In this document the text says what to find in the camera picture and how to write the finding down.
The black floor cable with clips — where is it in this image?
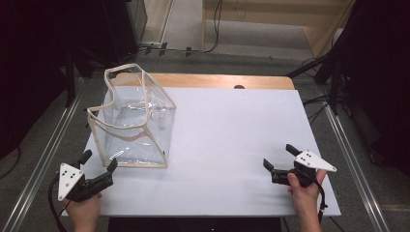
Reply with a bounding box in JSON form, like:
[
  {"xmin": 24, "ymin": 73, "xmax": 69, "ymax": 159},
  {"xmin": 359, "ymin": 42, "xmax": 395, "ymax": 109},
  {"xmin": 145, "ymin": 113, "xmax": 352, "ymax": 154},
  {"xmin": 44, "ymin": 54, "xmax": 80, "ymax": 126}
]
[{"xmin": 136, "ymin": 0, "xmax": 225, "ymax": 58}]

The person's right hand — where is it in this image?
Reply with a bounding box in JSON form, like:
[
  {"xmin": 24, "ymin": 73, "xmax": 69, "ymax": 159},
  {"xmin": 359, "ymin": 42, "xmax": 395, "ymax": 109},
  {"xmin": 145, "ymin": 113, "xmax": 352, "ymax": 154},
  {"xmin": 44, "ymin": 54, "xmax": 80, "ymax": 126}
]
[{"xmin": 286, "ymin": 169, "xmax": 329, "ymax": 224}]

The black metal stand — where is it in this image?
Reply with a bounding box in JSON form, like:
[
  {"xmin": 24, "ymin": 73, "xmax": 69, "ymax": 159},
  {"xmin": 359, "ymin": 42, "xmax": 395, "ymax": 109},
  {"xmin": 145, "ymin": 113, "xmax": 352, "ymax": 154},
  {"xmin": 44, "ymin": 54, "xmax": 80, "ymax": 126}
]
[{"xmin": 285, "ymin": 52, "xmax": 342, "ymax": 115}]

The person's left hand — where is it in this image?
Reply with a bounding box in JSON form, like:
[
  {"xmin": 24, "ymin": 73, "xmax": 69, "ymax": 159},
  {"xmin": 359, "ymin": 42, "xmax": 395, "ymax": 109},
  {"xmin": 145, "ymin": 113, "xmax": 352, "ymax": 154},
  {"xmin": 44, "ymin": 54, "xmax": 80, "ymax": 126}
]
[{"xmin": 63, "ymin": 191, "xmax": 103, "ymax": 224}]

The wooden table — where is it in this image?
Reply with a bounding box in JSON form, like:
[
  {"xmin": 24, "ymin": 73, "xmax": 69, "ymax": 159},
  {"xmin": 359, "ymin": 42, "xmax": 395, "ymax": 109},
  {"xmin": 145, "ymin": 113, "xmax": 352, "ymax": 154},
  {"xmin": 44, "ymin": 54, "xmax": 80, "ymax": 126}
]
[{"xmin": 110, "ymin": 72, "xmax": 296, "ymax": 91}]

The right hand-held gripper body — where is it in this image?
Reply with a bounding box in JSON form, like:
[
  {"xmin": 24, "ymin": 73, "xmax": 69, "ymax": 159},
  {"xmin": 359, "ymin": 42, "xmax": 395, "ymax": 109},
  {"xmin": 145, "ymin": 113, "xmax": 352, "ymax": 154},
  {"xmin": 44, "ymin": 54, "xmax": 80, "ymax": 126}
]
[{"xmin": 271, "ymin": 149, "xmax": 337, "ymax": 189}]

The white board sheet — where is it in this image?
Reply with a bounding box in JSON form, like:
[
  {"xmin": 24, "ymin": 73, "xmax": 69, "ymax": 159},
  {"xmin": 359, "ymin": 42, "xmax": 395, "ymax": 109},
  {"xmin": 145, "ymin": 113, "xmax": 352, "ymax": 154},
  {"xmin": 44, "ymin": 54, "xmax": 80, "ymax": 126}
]
[{"xmin": 61, "ymin": 86, "xmax": 342, "ymax": 218}]

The bundle of black floor cables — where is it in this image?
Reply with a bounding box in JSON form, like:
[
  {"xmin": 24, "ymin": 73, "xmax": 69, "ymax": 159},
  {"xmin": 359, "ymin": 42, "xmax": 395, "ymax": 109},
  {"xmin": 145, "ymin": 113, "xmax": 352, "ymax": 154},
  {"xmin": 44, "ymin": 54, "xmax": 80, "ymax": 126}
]
[{"xmin": 302, "ymin": 93, "xmax": 335, "ymax": 126}]

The thin black floor cable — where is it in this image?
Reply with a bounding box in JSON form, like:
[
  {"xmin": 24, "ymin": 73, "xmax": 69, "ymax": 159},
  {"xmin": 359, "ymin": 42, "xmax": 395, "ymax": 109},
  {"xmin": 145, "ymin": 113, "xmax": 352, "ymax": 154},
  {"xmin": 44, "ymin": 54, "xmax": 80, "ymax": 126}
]
[{"xmin": 0, "ymin": 146, "xmax": 22, "ymax": 181}]

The clear plastic bag beige trim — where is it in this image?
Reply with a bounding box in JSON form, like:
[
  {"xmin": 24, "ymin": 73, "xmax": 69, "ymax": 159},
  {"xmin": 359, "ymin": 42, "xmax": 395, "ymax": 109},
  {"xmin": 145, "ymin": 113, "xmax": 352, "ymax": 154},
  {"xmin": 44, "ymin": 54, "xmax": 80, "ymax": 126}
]
[{"xmin": 86, "ymin": 63, "xmax": 178, "ymax": 169}]

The black curtain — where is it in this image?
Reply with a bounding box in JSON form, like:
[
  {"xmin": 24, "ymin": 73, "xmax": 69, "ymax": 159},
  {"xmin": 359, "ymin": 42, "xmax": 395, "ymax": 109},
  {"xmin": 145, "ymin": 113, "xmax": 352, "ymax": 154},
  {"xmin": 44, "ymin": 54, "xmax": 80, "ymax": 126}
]
[
  {"xmin": 0, "ymin": 0, "xmax": 112, "ymax": 160},
  {"xmin": 328, "ymin": 0, "xmax": 410, "ymax": 177}
]

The light wooden shelf unit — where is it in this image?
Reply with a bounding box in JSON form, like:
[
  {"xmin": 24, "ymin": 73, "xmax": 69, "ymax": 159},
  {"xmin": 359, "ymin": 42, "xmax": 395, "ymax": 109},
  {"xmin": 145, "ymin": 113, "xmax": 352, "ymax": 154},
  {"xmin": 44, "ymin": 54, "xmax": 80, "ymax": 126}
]
[{"xmin": 200, "ymin": 0, "xmax": 357, "ymax": 60}]

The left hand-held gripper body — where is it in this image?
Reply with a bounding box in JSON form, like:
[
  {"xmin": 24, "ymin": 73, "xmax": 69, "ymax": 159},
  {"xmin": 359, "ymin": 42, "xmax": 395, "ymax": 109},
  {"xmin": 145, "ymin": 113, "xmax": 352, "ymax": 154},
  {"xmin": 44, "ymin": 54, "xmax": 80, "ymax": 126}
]
[{"xmin": 57, "ymin": 162, "xmax": 115, "ymax": 203}]

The metal floor rail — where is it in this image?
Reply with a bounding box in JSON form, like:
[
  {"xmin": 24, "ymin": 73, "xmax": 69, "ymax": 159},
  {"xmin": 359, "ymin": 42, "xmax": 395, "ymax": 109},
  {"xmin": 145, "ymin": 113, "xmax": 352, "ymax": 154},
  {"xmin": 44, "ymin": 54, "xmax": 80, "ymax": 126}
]
[
  {"xmin": 0, "ymin": 91, "xmax": 85, "ymax": 232},
  {"xmin": 321, "ymin": 104, "xmax": 392, "ymax": 232}
]

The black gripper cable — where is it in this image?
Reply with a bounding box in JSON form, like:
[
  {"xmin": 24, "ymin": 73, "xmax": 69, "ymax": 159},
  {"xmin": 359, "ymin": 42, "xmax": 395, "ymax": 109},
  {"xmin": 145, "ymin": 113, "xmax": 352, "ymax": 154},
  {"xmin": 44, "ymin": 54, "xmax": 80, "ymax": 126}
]
[
  {"xmin": 312, "ymin": 178, "xmax": 329, "ymax": 224},
  {"xmin": 47, "ymin": 175, "xmax": 71, "ymax": 232}
]

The dark cabinet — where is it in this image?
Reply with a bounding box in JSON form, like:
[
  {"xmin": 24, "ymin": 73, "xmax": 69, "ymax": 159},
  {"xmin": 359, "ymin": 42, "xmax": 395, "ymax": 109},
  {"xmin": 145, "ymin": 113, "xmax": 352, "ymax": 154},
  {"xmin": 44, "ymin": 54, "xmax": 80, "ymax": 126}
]
[{"xmin": 102, "ymin": 0, "xmax": 149, "ymax": 62}]

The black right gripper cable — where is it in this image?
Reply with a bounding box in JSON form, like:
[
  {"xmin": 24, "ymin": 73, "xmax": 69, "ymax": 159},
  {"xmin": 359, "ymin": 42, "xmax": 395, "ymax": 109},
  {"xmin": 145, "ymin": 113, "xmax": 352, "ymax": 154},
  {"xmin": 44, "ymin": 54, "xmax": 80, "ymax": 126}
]
[{"xmin": 312, "ymin": 178, "xmax": 329, "ymax": 224}]

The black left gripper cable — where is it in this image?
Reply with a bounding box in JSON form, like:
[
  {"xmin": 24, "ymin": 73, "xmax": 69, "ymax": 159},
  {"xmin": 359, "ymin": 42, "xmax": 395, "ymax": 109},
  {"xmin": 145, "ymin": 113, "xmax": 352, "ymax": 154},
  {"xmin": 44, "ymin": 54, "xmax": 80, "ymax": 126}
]
[{"xmin": 47, "ymin": 175, "xmax": 71, "ymax": 232}]

